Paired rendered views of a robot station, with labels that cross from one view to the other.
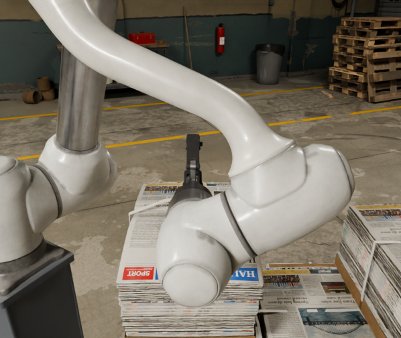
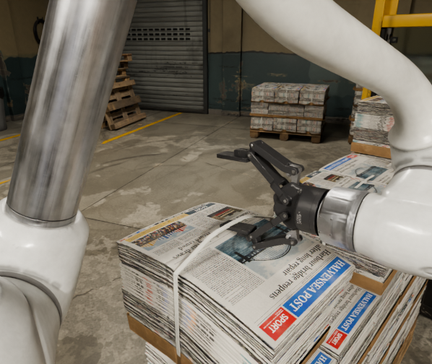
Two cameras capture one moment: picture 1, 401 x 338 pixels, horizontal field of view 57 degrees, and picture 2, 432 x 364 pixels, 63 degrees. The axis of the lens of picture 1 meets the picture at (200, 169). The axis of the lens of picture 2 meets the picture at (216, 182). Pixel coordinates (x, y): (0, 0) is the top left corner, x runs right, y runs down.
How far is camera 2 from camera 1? 0.61 m
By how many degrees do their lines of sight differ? 43
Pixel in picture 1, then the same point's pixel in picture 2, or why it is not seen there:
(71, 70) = (81, 81)
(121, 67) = (352, 37)
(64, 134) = (48, 198)
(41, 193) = (45, 309)
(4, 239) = not seen: outside the picture
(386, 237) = not seen: hidden behind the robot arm
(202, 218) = not seen: outside the picture
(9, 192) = (22, 328)
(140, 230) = (215, 282)
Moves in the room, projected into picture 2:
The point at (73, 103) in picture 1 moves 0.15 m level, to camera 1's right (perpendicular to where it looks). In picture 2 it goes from (76, 139) to (164, 122)
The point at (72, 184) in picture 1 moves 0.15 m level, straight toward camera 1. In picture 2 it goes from (68, 275) to (154, 300)
